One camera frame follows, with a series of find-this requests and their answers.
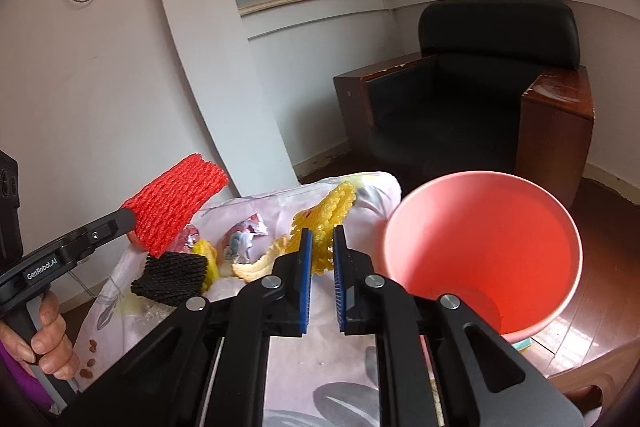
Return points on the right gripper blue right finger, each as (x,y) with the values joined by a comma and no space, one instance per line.
(339,257)

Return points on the yellow plastic wrapper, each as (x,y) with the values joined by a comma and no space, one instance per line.
(206,250)

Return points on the red patterned snack wrapper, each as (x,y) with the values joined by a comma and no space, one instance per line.
(185,240)

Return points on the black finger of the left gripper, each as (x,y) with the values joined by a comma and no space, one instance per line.
(88,238)

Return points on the black leather armchair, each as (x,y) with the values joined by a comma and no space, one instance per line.
(497,85)

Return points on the pomelo peel piece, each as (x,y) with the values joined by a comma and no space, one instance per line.
(249,272)

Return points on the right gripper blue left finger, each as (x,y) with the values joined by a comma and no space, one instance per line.
(304,272)

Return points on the red foam fruit net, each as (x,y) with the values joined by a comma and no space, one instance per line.
(165,206)

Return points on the pink floral tablecloth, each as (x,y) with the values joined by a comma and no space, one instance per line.
(321,379)

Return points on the pink plastic bucket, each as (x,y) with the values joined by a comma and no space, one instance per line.
(504,245)

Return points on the left hand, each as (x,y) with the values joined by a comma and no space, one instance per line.
(50,344)

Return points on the crumpled colourful snack wrapper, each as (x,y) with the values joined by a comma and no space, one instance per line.
(238,241)

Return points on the purple sleeve left forearm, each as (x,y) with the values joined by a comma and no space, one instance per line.
(27,383)

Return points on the yellow foam fruit net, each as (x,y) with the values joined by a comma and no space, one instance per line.
(321,221)

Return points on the black foam fruit net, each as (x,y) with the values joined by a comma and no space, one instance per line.
(171,279)

